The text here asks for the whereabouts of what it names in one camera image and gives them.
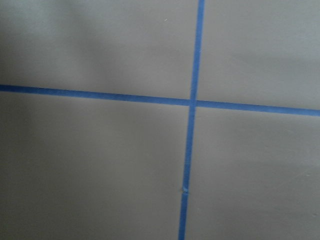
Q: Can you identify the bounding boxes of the blue tape grid lines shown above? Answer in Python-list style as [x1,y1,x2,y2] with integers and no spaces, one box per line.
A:
[0,0,320,240]

